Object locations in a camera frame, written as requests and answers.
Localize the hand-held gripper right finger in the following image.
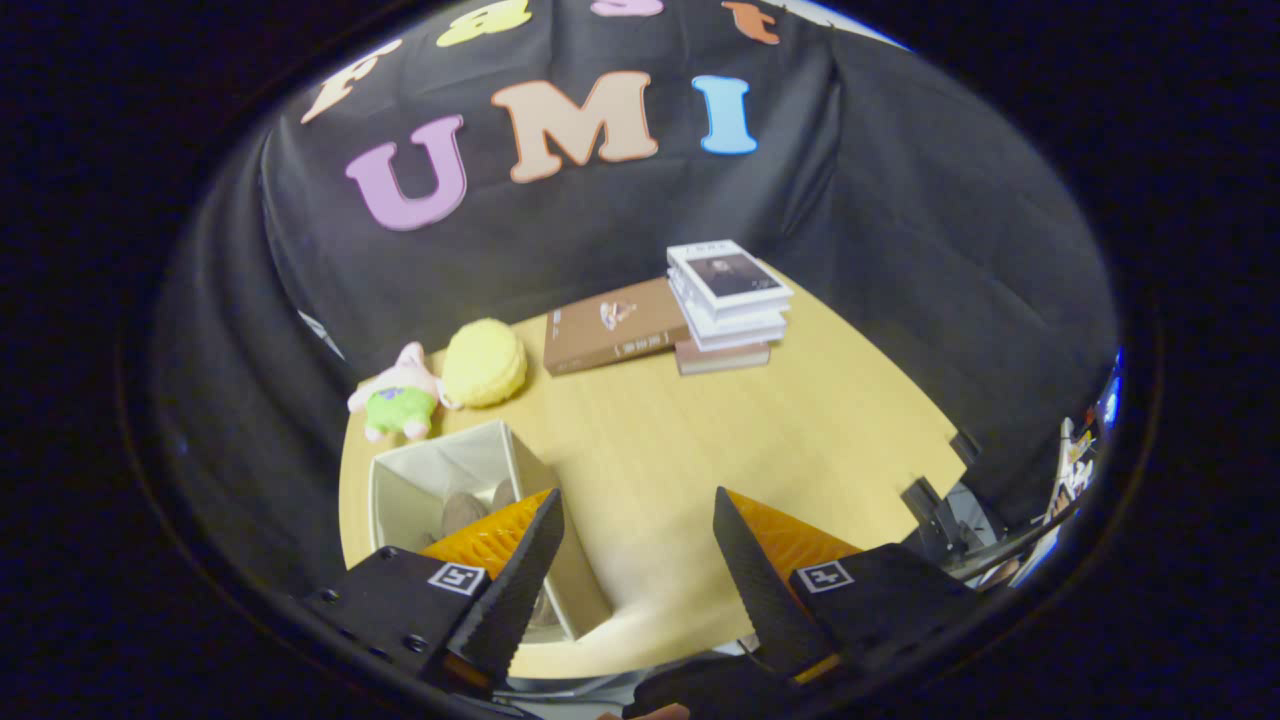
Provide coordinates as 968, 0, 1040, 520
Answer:
712, 487, 981, 683

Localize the yellow plush ball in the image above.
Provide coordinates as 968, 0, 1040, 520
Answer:
441, 318, 528, 409

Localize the white book with portrait cover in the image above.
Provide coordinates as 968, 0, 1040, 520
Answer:
667, 240, 794, 311

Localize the beige storage box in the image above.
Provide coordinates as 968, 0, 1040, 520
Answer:
368, 420, 613, 643

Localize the colourful printed poster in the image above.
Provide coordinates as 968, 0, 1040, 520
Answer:
1045, 415, 1103, 526

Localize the brown hardcover book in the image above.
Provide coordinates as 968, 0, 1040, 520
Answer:
543, 277, 693, 377

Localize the black metal frame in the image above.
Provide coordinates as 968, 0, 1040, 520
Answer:
898, 430, 1001, 563

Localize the pink star plush toy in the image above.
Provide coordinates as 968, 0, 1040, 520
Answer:
347, 342, 446, 443

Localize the plain white book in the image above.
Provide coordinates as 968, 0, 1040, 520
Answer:
668, 275, 791, 336
682, 312, 787, 353

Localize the black backdrop cloth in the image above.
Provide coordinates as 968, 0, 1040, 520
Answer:
150, 0, 1121, 601

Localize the maroon book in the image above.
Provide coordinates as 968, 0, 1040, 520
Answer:
676, 340, 772, 376

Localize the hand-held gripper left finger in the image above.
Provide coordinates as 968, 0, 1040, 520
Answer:
300, 488, 566, 696

